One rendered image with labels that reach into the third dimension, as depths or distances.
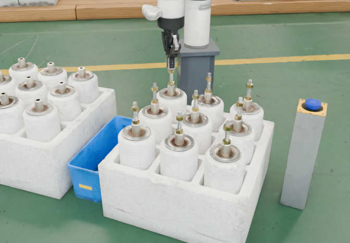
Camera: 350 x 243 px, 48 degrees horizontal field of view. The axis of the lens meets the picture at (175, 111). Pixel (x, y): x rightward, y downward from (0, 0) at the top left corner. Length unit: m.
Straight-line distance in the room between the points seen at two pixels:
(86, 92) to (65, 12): 1.57
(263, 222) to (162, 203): 0.30
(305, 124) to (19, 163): 0.80
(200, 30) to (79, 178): 0.64
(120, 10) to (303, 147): 1.99
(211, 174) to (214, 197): 0.05
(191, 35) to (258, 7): 1.62
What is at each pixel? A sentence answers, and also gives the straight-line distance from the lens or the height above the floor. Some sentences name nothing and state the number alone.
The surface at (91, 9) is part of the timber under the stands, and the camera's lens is 2.82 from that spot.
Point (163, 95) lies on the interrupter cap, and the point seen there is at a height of 0.25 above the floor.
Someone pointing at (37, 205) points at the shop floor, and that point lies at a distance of 1.23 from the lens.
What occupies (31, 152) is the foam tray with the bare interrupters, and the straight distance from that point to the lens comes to 1.17.
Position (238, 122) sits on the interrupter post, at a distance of 1.02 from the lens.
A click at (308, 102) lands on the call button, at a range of 1.05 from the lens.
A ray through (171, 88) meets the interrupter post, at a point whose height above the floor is 0.27.
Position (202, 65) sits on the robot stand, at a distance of 1.42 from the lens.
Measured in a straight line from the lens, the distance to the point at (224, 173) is 0.92.
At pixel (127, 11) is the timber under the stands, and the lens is 2.82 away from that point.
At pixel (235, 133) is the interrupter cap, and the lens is 1.02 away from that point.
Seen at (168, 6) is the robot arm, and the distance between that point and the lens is 1.06.
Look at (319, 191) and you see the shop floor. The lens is 1.29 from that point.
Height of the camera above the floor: 0.80
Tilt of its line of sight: 30 degrees down
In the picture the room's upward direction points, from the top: straight up
